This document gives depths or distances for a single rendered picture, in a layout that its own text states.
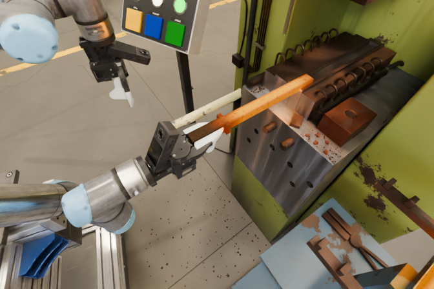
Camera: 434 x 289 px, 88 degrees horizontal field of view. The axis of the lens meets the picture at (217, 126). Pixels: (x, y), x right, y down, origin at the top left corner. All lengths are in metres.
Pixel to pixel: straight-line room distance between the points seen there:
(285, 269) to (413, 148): 0.47
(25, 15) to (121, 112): 1.66
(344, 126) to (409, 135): 0.18
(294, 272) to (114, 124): 1.68
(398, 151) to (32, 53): 0.88
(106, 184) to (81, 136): 1.59
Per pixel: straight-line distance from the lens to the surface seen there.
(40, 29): 0.48
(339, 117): 0.69
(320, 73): 0.80
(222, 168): 1.63
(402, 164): 0.84
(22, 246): 0.97
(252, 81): 0.78
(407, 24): 1.06
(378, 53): 0.98
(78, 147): 2.02
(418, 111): 0.74
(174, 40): 0.90
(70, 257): 1.43
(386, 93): 0.96
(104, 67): 0.69
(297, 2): 0.85
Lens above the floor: 1.44
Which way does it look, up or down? 51 degrees down
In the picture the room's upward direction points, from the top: straight up
